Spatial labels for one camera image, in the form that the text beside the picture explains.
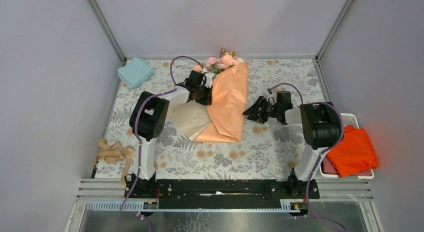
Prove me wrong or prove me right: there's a white plastic basket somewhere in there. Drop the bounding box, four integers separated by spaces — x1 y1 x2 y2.
318 113 379 180

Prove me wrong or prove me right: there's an orange folded cloth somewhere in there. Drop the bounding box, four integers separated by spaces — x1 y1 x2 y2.
325 125 379 178

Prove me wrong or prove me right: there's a light blue folded towel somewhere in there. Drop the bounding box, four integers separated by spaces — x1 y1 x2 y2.
117 57 155 89

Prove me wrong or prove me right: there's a peach wrapping paper sheet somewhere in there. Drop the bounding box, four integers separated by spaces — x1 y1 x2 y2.
167 61 249 143

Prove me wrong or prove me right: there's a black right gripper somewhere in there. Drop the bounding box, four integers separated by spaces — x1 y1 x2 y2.
242 96 280 125

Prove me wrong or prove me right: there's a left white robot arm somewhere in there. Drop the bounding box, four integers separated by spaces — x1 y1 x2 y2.
129 70 215 198

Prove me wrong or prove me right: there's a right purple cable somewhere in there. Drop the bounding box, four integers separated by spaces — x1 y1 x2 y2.
267 83 347 232

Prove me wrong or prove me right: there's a pink cloth in basket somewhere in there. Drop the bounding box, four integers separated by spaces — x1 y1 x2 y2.
321 157 374 177

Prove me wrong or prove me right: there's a beige ribbon pile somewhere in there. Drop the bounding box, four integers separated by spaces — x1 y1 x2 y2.
95 138 135 189

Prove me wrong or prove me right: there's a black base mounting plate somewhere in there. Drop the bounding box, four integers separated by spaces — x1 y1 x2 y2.
124 178 320 210

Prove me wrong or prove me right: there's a floral patterned tablecloth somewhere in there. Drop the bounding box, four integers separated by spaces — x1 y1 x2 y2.
104 58 324 180

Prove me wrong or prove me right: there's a purple cable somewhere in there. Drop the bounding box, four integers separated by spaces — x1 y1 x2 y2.
267 83 347 232
114 55 205 232

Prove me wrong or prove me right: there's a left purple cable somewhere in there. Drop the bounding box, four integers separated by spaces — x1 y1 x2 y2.
114 55 205 232

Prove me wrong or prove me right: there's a pile of fake flowers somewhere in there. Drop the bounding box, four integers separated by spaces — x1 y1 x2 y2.
192 48 245 75

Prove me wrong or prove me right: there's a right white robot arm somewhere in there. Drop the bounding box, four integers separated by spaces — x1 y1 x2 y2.
242 91 344 198

